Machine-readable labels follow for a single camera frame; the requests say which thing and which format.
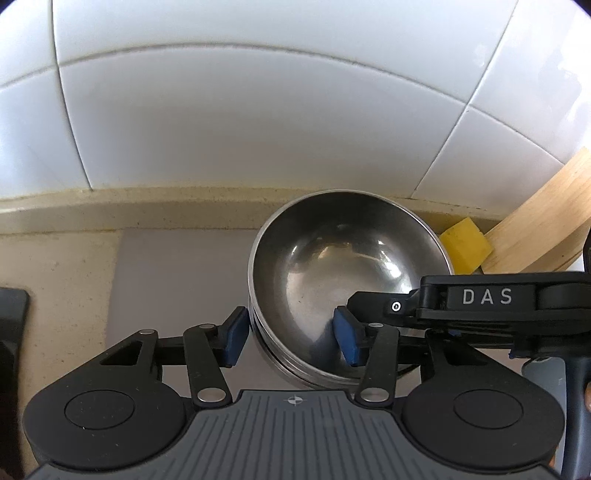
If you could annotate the wooden cutting board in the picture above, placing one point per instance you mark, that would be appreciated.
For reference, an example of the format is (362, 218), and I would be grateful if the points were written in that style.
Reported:
(540, 221)

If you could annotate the small steel bowl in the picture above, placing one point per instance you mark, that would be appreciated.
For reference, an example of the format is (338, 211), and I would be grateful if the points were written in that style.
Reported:
(323, 258)

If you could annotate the yellow sponge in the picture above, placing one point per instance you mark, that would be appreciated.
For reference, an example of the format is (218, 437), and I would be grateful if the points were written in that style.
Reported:
(464, 247)

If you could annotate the large steel bowl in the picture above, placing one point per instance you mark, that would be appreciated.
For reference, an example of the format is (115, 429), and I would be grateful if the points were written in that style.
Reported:
(295, 378)

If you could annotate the black gas stove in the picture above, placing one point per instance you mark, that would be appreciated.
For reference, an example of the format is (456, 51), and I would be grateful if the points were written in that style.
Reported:
(11, 318)

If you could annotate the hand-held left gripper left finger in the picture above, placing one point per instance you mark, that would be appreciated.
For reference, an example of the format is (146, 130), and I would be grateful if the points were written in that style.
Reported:
(236, 334)

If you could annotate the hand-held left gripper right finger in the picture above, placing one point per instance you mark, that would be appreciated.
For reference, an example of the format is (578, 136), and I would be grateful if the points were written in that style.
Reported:
(347, 337)

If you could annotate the medium steel bowl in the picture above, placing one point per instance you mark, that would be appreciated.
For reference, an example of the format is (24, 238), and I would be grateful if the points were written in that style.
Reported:
(272, 350)

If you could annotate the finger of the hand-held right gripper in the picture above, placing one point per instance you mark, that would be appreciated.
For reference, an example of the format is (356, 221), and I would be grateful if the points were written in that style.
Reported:
(378, 304)

